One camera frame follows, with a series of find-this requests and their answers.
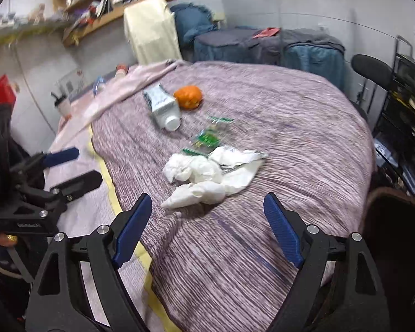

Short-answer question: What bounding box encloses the pink blanket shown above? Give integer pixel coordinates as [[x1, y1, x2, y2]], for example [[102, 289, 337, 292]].
[[60, 59, 191, 135]]

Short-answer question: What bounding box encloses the grey wall shelf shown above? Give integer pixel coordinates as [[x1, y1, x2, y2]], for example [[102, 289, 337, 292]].
[[0, 21, 73, 52]]

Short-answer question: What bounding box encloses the black rolling cart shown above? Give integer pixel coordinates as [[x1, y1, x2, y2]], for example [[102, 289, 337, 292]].
[[372, 35, 415, 194]]

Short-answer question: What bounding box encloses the black stool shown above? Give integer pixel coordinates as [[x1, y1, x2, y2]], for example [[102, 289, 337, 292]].
[[351, 54, 396, 115]]

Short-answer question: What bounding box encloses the white tissue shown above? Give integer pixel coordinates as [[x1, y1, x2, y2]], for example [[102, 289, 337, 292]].
[[162, 153, 208, 182]]

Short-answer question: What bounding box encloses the white drink carton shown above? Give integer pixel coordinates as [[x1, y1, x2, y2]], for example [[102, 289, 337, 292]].
[[142, 84, 182, 132]]

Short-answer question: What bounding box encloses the cream cloth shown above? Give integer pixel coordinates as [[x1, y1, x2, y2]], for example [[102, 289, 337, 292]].
[[123, 0, 183, 66]]

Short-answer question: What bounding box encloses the blue patterned packet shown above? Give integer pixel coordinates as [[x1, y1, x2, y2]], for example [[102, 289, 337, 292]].
[[373, 138, 402, 170]]

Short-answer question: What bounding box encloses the person's shoe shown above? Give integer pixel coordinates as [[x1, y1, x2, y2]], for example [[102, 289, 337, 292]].
[[0, 238, 25, 279]]

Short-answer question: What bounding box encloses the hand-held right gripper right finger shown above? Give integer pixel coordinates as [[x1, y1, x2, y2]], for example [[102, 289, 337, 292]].
[[263, 192, 391, 332]]

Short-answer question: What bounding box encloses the purple woven blanket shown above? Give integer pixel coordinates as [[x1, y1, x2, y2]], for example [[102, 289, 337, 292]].
[[43, 60, 377, 332]]

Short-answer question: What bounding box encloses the brown trash bin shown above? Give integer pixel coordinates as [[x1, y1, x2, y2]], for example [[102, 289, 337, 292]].
[[361, 186, 415, 301]]

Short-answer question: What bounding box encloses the red cloth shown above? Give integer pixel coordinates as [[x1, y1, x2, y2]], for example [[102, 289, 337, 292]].
[[252, 28, 281, 39]]

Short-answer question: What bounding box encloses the wooden cubby shelf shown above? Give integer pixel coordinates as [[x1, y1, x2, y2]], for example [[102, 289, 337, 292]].
[[52, 0, 180, 47]]

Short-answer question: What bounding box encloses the grey covered massage bed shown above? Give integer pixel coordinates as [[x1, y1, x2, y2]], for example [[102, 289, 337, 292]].
[[193, 26, 346, 90]]

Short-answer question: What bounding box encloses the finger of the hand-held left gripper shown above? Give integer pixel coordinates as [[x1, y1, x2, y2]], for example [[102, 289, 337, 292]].
[[10, 147, 80, 180], [50, 170, 103, 203]]

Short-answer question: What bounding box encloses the red bag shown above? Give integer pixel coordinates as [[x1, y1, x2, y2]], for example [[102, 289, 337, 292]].
[[0, 74, 16, 106]]

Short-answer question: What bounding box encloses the orange fruit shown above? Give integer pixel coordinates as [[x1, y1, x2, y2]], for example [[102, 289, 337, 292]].
[[173, 85, 203, 110]]

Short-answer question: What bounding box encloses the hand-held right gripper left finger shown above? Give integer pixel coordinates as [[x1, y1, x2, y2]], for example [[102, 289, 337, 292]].
[[26, 193, 153, 332]]

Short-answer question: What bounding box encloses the clear sign stand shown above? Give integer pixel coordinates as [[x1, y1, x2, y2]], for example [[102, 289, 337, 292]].
[[55, 69, 87, 94]]

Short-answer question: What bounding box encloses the blue cloth pile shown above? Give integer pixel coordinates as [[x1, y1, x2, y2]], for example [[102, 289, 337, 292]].
[[169, 3, 218, 52]]

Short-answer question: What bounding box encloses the white plastic bag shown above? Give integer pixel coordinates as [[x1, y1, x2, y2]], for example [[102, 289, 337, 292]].
[[207, 145, 268, 196]]

